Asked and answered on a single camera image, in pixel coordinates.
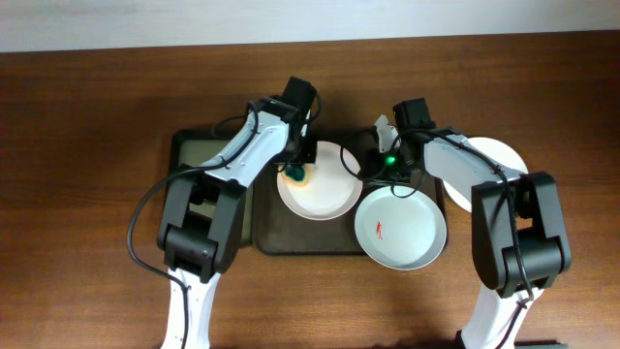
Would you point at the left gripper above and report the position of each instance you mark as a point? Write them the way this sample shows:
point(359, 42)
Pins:
point(295, 162)

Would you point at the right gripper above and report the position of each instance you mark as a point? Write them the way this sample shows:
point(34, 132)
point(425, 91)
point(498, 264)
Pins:
point(372, 174)

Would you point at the green yellow sponge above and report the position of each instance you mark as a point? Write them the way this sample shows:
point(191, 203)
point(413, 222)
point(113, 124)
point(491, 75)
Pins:
point(297, 175)

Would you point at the white plate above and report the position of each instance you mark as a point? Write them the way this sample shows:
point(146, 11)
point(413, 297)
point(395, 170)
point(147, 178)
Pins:
point(497, 151)
point(399, 229)
point(328, 191)

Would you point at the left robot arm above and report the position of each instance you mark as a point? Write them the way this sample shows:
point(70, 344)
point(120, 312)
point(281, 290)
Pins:
point(202, 222)

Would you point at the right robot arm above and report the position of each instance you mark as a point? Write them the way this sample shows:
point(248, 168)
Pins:
point(519, 238)

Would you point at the brown serving tray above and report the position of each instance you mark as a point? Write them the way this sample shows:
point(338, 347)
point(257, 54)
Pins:
point(276, 230)

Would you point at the black water tray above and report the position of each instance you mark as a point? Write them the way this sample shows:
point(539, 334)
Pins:
point(192, 147)

